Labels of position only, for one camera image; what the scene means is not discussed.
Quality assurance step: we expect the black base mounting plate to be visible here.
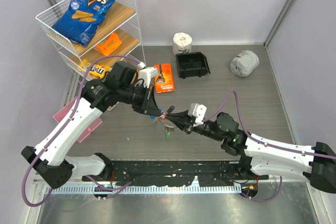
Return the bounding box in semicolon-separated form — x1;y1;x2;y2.
91;161;258;187

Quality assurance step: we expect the grey wrapped bundle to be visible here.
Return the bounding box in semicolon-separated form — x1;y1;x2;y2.
229;50;260;77

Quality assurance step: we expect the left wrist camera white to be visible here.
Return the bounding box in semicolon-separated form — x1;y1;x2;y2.
137;62;159;88

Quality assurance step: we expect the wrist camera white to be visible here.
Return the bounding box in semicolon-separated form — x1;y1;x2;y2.
137;62;159;88
187;103;207;127

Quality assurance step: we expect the black key tag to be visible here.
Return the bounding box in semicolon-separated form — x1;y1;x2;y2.
167;106;175;113

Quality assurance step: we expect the white wire shelf rack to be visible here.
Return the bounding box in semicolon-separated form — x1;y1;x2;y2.
35;0;148;90

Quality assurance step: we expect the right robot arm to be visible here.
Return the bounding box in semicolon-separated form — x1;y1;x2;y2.
165;111;335;194

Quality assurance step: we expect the yellow M&M candy bag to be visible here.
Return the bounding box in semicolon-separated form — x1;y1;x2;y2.
79;58;111;79

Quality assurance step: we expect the blue Doritos chip bag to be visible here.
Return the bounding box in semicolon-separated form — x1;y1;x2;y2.
52;0;115;47

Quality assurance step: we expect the white slotted cable duct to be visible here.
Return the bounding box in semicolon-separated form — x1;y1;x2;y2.
52;183;242;195

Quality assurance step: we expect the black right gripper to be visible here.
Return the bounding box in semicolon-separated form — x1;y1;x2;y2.
166;109;224;142

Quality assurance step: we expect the orange snack pouch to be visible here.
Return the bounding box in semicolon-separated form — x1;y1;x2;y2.
96;33;122;56

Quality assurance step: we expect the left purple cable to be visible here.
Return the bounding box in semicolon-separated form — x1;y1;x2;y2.
21;55;145;207

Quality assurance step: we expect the pink box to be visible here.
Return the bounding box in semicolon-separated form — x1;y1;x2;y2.
53;97;102;143

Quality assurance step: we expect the orange Gillette razor box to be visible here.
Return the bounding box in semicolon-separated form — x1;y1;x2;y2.
153;63;175;93

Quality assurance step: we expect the white toilet paper roll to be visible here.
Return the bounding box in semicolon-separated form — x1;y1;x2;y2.
172;33;193;55

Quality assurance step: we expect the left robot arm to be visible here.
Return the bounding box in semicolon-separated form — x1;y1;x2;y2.
22;61;161;189

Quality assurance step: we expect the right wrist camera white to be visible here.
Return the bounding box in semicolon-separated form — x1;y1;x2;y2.
187;103;207;127

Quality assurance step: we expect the black plastic bin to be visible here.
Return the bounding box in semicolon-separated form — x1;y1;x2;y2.
175;52;211;79

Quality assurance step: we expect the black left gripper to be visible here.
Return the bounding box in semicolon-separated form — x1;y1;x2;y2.
118;82;161;115

